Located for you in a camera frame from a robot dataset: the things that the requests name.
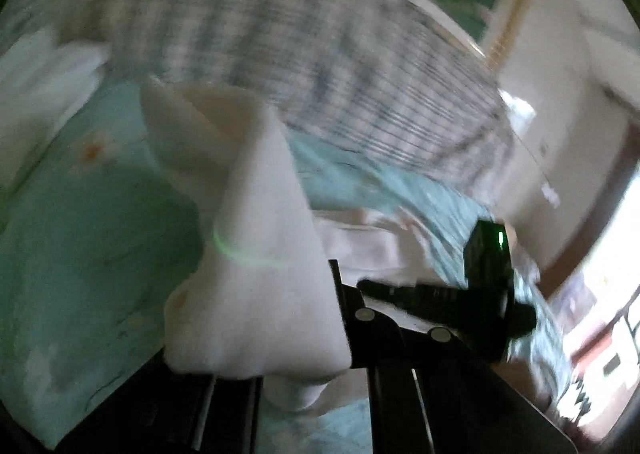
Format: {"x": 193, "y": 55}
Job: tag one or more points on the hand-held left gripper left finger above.
{"x": 165, "y": 414}

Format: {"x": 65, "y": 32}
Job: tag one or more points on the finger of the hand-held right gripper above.
{"x": 420, "y": 295}
{"x": 450, "y": 319}

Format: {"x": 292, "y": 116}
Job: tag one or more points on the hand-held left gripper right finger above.
{"x": 352, "y": 334}

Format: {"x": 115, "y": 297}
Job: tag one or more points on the white zip hoodie jacket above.
{"x": 250, "y": 259}

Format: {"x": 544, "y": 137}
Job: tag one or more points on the teal floral quilt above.
{"x": 75, "y": 259}

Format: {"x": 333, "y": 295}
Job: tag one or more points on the plaid pillow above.
{"x": 250, "y": 33}

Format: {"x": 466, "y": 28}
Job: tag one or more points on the crumpled white garment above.
{"x": 45, "y": 78}

